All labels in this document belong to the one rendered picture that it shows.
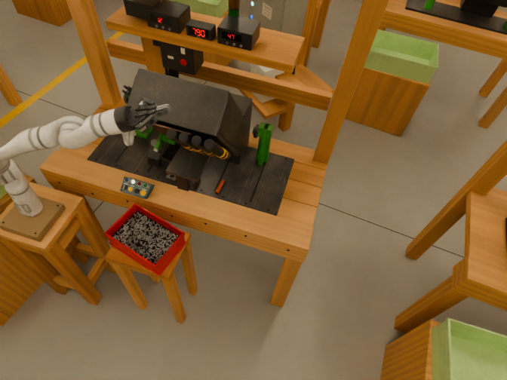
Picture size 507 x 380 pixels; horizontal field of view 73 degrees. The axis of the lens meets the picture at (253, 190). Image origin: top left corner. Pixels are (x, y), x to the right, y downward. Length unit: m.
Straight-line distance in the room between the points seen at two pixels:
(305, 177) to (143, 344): 1.47
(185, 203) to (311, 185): 0.70
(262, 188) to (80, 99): 2.63
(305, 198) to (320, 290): 0.94
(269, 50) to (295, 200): 0.77
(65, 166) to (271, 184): 1.13
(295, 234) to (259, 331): 0.94
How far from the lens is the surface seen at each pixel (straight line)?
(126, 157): 2.07
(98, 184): 1.98
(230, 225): 1.72
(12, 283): 2.65
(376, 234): 3.00
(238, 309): 2.50
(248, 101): 1.83
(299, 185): 1.94
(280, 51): 1.65
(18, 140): 1.28
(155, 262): 1.69
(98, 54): 2.23
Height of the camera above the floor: 2.38
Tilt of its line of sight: 53 degrees down
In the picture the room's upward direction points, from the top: 7 degrees clockwise
